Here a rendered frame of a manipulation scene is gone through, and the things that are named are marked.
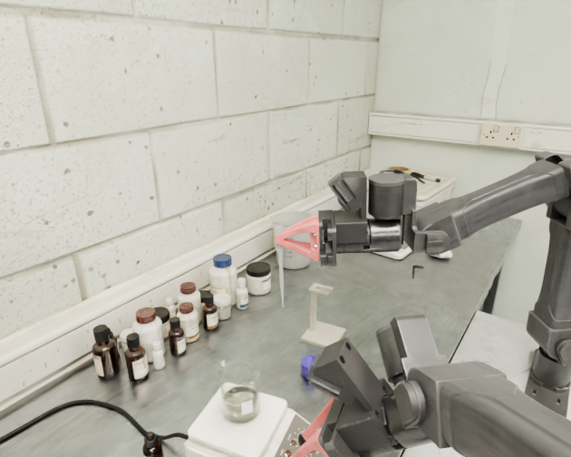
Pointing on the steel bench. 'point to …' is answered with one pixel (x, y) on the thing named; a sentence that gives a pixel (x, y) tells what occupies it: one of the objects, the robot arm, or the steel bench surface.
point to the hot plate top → (274, 410)
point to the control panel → (295, 439)
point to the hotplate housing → (234, 456)
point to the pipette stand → (317, 334)
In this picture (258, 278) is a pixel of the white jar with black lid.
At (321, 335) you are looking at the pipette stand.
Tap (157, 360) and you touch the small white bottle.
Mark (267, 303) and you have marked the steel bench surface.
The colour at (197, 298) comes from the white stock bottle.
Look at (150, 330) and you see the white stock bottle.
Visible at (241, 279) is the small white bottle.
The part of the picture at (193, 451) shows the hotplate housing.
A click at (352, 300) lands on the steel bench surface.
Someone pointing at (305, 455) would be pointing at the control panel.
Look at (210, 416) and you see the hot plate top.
